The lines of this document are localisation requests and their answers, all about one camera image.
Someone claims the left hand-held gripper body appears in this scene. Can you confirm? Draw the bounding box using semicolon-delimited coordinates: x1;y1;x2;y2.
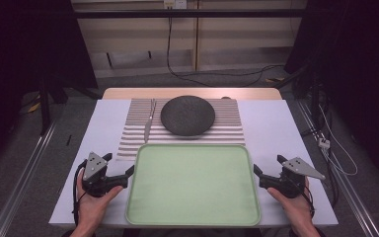
81;151;129;198

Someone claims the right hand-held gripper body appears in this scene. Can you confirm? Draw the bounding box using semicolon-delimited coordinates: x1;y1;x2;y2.
259;156;327;199

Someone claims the person's right hand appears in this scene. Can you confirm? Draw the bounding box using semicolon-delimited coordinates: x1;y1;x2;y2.
266;177;317;233

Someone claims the person's left hand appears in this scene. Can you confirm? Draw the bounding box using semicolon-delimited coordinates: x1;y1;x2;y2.
75;168;124;233

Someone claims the striped placemat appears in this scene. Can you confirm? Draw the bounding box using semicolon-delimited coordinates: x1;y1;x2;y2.
115;98;247;162

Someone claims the light green tray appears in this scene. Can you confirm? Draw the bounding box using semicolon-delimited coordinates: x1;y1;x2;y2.
124;143;262;228

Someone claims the light wooden desk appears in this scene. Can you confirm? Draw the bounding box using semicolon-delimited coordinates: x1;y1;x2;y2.
102;87;283;101

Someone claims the black metal stand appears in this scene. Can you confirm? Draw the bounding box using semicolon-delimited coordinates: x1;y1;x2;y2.
38;73;69;136

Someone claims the dark grey round plate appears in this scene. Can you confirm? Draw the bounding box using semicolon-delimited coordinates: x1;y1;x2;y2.
160;95;216;137

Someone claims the dark curtain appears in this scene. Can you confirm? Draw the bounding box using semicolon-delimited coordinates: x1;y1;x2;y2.
0;0;99;179
284;0;379;181

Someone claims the black horizontal bar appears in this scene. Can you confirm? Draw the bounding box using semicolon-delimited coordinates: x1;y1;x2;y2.
73;9;308;20

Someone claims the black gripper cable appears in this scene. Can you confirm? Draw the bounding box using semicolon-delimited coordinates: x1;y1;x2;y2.
71;159;89;227
300;177;317;220

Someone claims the aluminium floor rail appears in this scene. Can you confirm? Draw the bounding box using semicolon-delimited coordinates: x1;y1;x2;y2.
0;120;61;237
296;99;379;237

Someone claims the white cable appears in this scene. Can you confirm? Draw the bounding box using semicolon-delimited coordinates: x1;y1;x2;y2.
318;104;359;177

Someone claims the long black floor cable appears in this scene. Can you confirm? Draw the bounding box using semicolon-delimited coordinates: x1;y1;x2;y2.
166;16;286;89

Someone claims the white wall socket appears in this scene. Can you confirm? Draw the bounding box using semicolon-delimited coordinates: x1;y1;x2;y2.
163;0;189;10

